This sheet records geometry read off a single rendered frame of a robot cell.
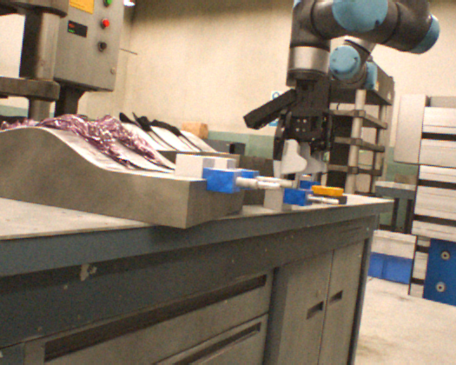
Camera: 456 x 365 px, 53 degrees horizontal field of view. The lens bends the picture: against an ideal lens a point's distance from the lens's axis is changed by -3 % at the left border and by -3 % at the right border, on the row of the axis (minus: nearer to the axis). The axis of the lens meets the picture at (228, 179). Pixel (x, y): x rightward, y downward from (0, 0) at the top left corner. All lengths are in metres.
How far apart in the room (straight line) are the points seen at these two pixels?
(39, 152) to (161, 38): 9.28
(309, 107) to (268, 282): 0.37
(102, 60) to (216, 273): 1.12
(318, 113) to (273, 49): 7.62
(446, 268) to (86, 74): 1.33
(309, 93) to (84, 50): 1.01
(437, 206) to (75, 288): 0.45
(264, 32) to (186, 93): 1.93
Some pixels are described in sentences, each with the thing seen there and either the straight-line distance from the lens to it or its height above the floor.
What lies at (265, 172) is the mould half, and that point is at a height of 0.86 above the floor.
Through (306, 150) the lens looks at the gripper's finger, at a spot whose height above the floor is 0.91.
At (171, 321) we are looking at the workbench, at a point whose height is 0.63.
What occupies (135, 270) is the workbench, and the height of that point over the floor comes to 0.73.
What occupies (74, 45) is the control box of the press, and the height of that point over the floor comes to 1.19.
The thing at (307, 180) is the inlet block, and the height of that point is 0.84.
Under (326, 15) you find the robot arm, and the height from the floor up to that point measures 1.13.
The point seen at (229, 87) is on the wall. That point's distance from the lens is 8.68.
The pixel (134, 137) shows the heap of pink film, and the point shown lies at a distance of 0.75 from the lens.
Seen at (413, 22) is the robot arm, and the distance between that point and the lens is 0.86.
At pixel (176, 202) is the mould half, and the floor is 0.83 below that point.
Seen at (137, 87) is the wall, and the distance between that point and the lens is 10.03.
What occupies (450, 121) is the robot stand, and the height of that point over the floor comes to 0.96.
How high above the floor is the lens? 0.89
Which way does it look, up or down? 3 degrees down
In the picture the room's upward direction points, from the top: 6 degrees clockwise
